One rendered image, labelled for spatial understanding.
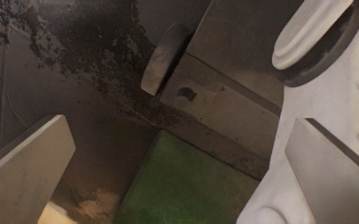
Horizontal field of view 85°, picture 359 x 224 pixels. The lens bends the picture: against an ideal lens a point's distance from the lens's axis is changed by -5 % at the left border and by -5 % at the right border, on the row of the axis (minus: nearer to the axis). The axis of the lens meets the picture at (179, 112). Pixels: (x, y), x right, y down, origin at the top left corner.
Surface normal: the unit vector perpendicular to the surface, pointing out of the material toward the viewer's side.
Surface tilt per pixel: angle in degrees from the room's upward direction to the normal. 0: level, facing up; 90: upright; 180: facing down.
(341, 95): 90
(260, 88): 0
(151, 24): 0
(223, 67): 0
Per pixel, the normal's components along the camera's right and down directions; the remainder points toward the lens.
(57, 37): -0.24, 0.54
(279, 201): -0.87, -0.48
